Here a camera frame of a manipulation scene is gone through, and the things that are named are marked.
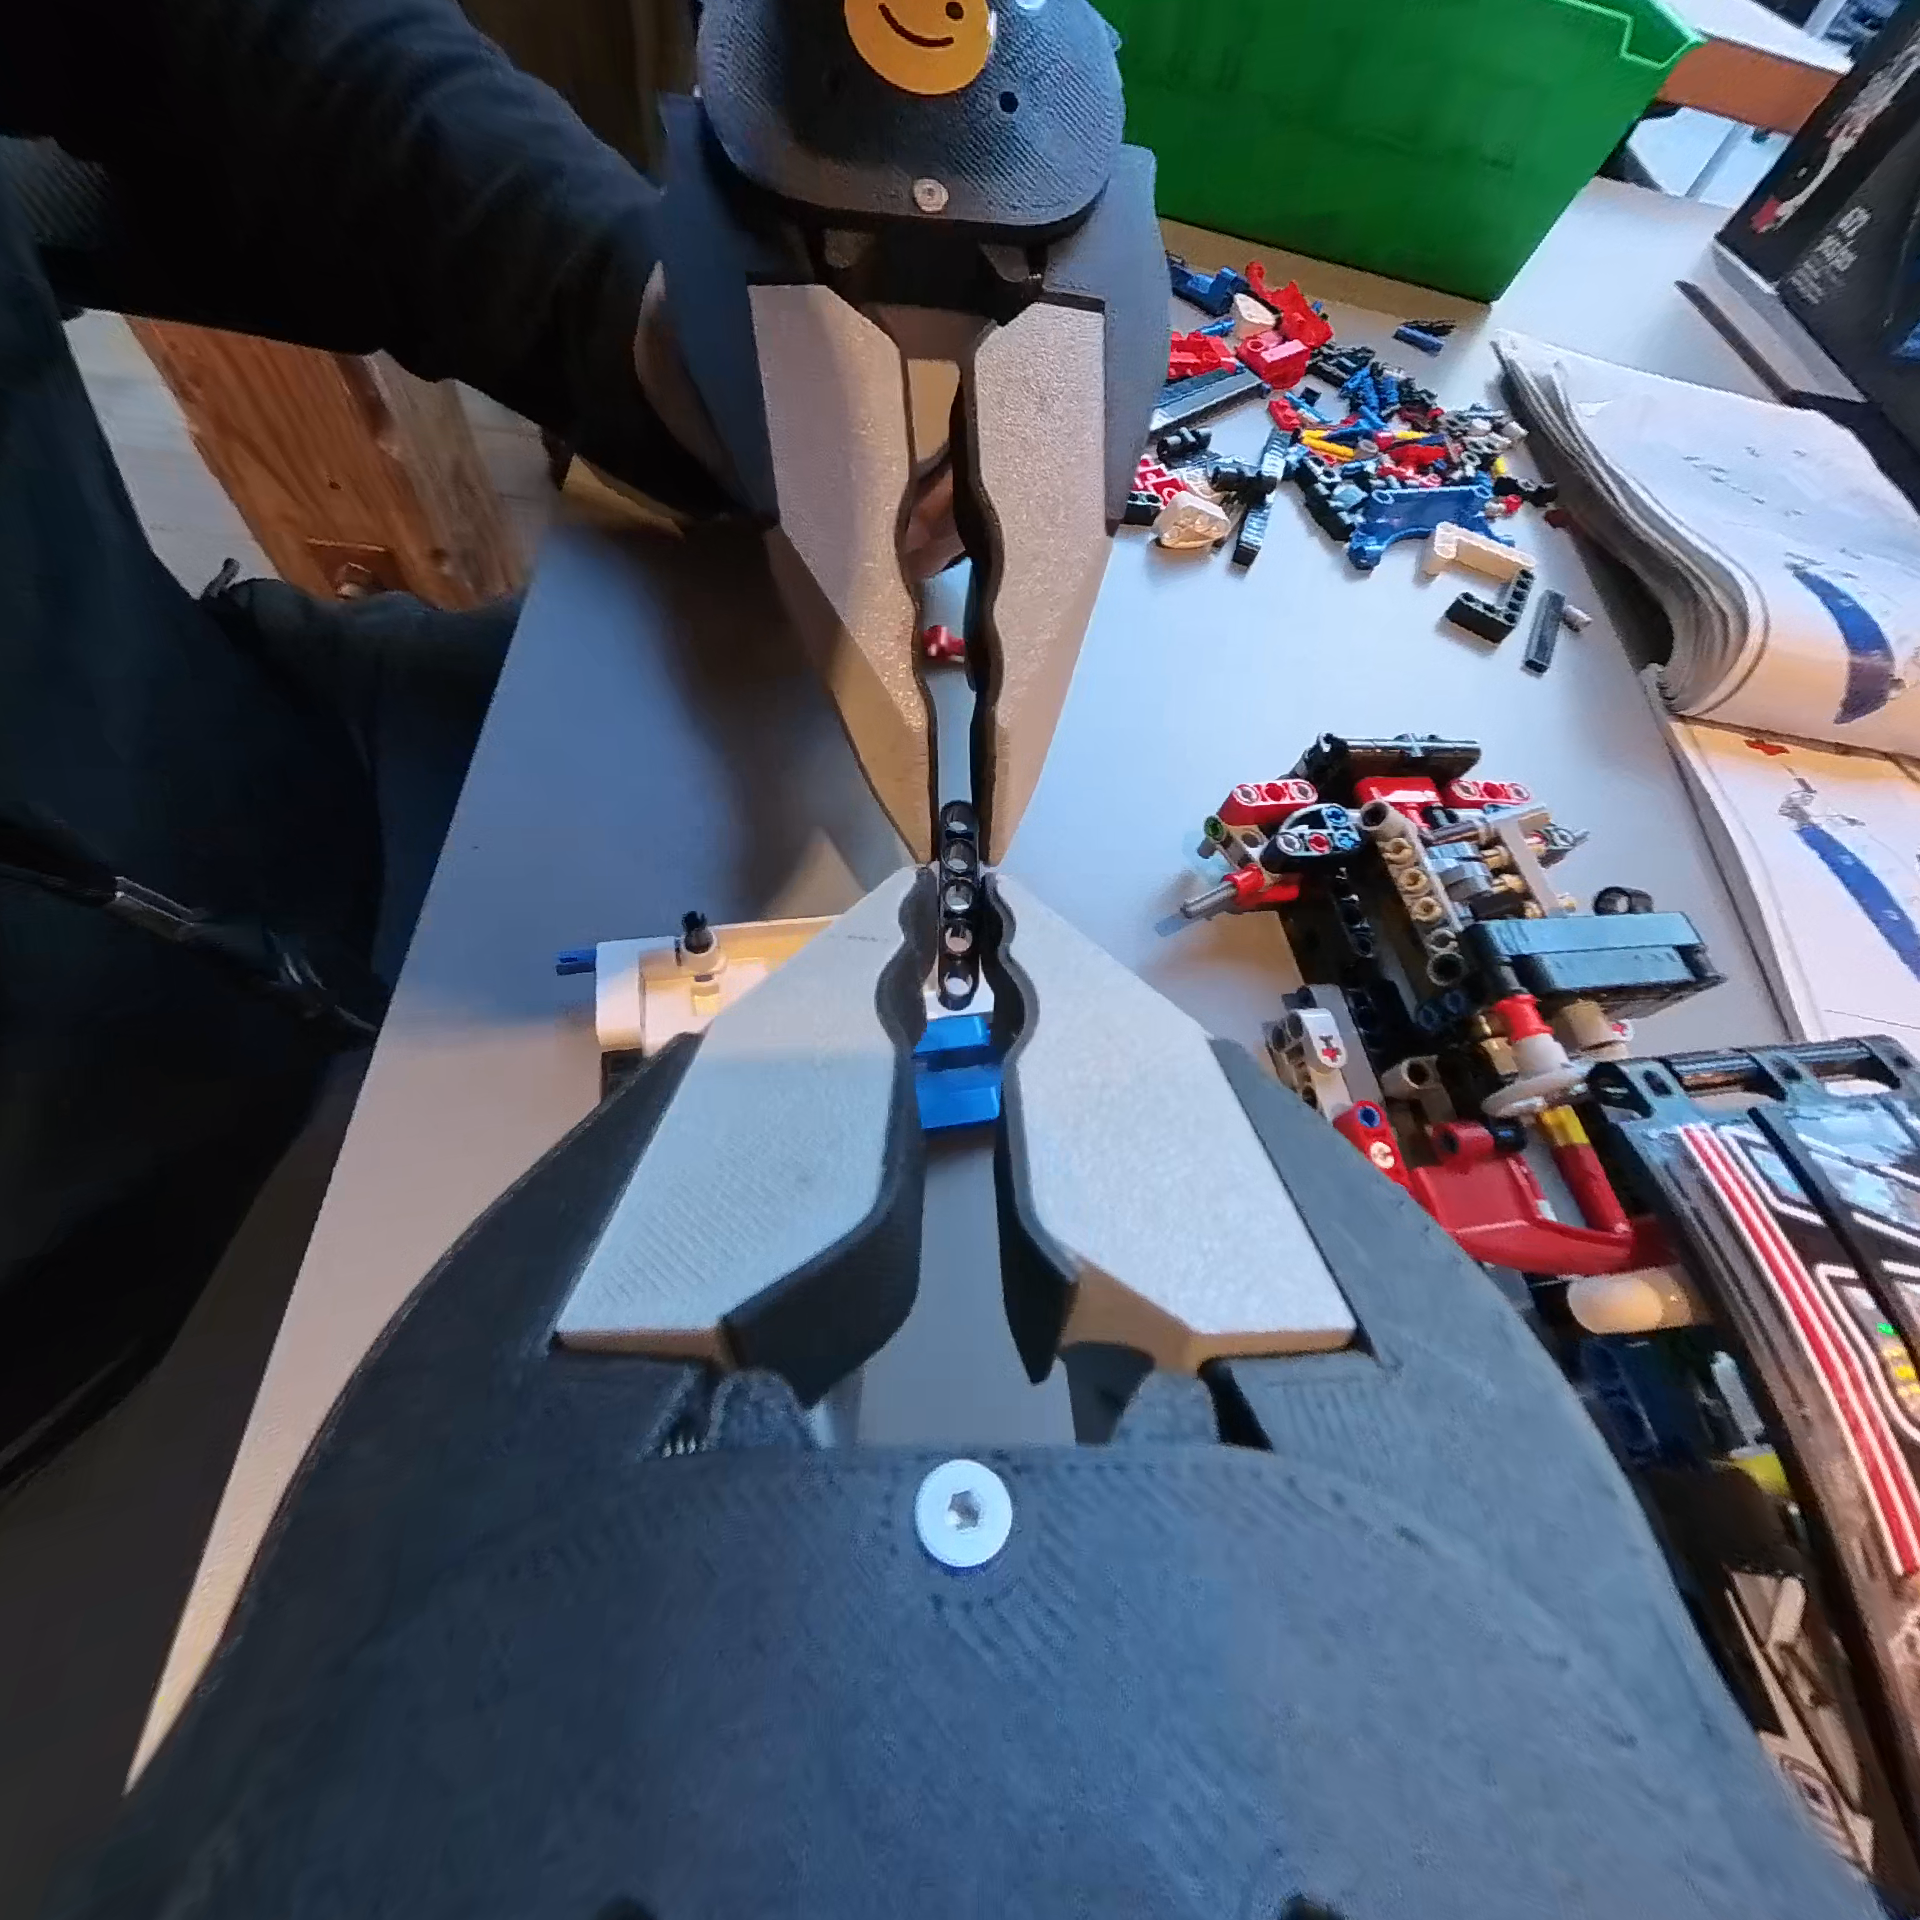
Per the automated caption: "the black strap with buckle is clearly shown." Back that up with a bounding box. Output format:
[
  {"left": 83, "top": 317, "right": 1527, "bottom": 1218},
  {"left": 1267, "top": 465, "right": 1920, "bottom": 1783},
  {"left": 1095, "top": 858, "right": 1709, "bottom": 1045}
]
[{"left": 0, "top": 816, "right": 376, "bottom": 1043}]

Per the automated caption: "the blue curved frame piece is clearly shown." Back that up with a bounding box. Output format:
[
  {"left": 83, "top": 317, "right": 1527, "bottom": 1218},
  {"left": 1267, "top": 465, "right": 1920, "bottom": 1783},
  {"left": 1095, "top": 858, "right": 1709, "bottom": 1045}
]
[{"left": 1340, "top": 480, "right": 1502, "bottom": 571}]

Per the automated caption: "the pile of loose brick pieces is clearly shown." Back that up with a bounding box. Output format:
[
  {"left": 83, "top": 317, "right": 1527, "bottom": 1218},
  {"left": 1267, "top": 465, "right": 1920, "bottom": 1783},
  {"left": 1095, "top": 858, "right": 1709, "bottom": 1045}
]
[{"left": 1125, "top": 258, "right": 1562, "bottom": 580}]

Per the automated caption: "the grey desk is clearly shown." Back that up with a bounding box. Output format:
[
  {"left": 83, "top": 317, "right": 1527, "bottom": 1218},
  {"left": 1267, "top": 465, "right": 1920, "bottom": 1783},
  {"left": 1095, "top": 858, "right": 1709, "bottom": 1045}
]
[{"left": 126, "top": 171, "right": 1920, "bottom": 1787}]

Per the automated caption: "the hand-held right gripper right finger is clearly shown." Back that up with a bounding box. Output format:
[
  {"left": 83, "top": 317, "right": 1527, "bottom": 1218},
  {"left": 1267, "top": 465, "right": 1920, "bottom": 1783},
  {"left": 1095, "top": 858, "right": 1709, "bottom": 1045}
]
[{"left": 980, "top": 868, "right": 1361, "bottom": 1447}]

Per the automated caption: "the person's left hand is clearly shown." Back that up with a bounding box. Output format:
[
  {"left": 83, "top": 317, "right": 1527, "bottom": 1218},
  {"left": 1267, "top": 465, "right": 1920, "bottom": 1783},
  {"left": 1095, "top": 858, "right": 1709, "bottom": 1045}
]
[{"left": 636, "top": 263, "right": 754, "bottom": 510}]

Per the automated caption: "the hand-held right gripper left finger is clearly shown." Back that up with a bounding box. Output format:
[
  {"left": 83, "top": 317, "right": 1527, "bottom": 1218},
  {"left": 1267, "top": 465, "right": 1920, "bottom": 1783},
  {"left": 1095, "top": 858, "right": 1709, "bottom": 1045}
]
[{"left": 554, "top": 864, "right": 928, "bottom": 1409}]

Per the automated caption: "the green plastic bin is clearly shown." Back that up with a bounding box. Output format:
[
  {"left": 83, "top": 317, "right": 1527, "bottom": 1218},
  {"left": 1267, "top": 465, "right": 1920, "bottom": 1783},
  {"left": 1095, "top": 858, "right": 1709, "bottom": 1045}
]
[{"left": 1086, "top": 0, "right": 1702, "bottom": 301}]

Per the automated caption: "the black product box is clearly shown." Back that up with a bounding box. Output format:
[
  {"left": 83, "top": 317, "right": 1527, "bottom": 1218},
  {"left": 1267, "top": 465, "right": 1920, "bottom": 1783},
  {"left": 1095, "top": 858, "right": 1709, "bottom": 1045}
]
[{"left": 1679, "top": 0, "right": 1920, "bottom": 452}]

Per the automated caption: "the black holed brick beam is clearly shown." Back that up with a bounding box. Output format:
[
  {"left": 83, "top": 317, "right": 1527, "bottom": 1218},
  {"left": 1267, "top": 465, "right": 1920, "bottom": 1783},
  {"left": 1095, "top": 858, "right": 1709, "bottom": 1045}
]
[{"left": 928, "top": 798, "right": 998, "bottom": 992}]

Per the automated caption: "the open instruction booklet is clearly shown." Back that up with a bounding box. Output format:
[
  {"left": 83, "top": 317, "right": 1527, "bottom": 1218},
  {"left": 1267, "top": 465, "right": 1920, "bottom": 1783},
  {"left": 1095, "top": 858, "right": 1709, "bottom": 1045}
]
[{"left": 1492, "top": 330, "right": 1920, "bottom": 1050}]

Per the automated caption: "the brick toy car model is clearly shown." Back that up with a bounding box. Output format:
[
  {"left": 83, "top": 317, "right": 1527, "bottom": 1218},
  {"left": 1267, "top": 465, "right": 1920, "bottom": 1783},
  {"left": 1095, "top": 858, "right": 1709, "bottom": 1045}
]
[{"left": 1160, "top": 731, "right": 1920, "bottom": 1920}]

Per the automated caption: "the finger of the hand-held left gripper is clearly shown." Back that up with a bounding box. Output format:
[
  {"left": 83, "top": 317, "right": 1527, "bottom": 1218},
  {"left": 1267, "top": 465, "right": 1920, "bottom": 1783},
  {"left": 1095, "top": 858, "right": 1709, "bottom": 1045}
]
[
  {"left": 747, "top": 279, "right": 939, "bottom": 868},
  {"left": 954, "top": 304, "right": 1119, "bottom": 868}
]

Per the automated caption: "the blue and white brick assembly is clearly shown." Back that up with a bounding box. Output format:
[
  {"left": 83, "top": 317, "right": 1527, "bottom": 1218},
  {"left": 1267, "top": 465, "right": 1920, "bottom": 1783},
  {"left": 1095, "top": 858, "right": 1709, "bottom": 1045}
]
[{"left": 554, "top": 907, "right": 1004, "bottom": 1134}]

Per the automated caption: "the wooden cabinet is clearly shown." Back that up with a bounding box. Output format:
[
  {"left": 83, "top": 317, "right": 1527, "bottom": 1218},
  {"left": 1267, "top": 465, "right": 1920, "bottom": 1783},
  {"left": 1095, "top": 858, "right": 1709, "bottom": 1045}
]
[{"left": 126, "top": 315, "right": 526, "bottom": 608}]

